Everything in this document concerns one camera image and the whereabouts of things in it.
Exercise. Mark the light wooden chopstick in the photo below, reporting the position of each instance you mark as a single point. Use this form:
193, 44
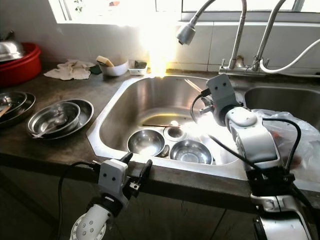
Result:
195, 85
192, 87

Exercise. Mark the steel spoon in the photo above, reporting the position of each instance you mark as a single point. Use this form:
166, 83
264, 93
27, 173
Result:
50, 128

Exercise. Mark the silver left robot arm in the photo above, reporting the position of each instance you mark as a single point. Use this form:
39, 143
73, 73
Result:
90, 227

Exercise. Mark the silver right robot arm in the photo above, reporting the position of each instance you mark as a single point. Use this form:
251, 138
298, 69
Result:
255, 142

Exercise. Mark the round steel bowl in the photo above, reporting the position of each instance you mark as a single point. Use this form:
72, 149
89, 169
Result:
190, 152
145, 142

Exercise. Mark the steel sink drain strainer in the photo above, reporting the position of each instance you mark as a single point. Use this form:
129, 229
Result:
175, 132

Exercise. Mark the stainless steel double sink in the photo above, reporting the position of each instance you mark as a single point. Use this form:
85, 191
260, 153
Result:
155, 100

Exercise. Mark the large shallow steel plate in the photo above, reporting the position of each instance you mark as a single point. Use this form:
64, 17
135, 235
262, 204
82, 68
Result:
87, 115

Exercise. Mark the gooseneck faucet with spray head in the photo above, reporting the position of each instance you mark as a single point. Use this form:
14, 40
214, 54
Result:
242, 30

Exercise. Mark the white ceramic bowl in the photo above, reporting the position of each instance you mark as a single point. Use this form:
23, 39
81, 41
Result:
115, 70

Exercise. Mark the dark green scouring pad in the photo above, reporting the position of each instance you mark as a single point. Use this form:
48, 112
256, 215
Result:
95, 70

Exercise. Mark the yellow sponge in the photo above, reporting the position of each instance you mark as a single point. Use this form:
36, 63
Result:
105, 61

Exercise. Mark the brown wooden chopsticks bundle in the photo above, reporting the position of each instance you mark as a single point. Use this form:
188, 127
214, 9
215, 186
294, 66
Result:
5, 110

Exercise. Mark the white crumpled dish cloth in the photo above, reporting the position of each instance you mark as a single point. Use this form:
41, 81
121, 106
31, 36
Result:
72, 72

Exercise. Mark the plain steel faucet pipe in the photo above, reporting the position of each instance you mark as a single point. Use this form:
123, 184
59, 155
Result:
270, 30

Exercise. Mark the dark wooden base cabinet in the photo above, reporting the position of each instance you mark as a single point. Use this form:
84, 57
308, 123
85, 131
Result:
30, 210

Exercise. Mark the steel plate holding chopsticks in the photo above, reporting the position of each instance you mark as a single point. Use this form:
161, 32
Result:
12, 100

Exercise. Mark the clear plastic bag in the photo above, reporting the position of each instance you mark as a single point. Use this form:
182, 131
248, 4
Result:
307, 150

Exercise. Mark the wide steel plate under stack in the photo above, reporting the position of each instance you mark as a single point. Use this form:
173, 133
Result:
27, 107

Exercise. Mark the steel pot lid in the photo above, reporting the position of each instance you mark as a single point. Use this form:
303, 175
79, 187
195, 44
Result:
10, 50

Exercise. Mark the red plastic basin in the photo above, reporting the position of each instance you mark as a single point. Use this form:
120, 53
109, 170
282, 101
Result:
22, 67

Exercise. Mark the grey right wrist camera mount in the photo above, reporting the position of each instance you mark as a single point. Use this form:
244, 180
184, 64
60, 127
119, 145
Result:
222, 95

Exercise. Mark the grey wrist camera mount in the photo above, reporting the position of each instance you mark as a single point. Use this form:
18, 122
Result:
112, 177
222, 95

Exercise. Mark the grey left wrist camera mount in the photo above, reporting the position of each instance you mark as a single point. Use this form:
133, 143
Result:
112, 177

